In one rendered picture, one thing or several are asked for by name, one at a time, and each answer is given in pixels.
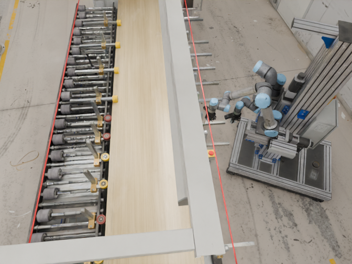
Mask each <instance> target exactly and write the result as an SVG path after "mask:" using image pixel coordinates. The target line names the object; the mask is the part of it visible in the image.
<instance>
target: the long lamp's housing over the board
mask: <svg viewBox="0 0 352 264"><path fill-rule="evenodd" d="M159 11H160V22H161V33H162V44H163V55H164V66H165V72H166V83H167V94H168V105H169V116H170V127H171V138H172V148H173V159H174V170H175V181H176V187H177V198H178V206H185V205H189V204H188V195H187V190H186V181H185V172H184V163H183V154H182V146H181V137H180V128H179V119H178V110H177V102H176V96H175V88H174V79H173V70H172V61H171V52H170V44H169V35H168V26H167V17H166V8H165V3H164V0H159Z"/></svg>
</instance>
